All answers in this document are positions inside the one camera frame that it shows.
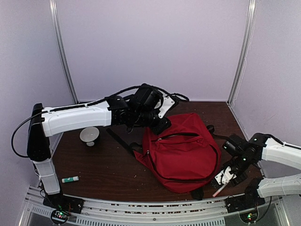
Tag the pink white pen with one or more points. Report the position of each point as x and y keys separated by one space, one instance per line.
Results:
x=219 y=190

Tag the aluminium front rail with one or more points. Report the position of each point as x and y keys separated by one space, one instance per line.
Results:
x=208 y=212

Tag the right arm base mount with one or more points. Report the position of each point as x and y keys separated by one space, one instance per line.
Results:
x=246 y=206

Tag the aluminium frame post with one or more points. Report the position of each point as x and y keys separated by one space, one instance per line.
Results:
x=243 y=53
x=62 y=54

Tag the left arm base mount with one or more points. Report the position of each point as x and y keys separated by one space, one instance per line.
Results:
x=64 y=208

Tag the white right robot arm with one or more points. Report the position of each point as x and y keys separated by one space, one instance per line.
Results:
x=281 y=162

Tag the white bowl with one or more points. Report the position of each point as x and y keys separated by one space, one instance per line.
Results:
x=90 y=136

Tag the right aluminium frame post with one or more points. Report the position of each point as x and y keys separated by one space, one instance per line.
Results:
x=243 y=53

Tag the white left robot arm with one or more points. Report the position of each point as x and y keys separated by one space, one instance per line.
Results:
x=30 y=139

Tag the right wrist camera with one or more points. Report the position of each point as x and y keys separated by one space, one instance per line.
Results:
x=234 y=145

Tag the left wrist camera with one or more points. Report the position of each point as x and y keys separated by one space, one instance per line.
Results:
x=145 y=99

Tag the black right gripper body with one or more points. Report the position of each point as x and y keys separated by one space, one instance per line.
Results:
x=242 y=163

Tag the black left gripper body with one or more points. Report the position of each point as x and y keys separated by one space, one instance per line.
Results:
x=145 y=117

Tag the left aluminium frame post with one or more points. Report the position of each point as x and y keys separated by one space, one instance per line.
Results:
x=62 y=54

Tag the green white glue stick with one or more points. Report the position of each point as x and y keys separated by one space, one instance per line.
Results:
x=70 y=179

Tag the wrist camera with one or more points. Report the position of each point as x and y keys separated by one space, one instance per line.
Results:
x=234 y=145
x=145 y=99

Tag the red backpack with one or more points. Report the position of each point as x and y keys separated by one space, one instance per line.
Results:
x=183 y=158

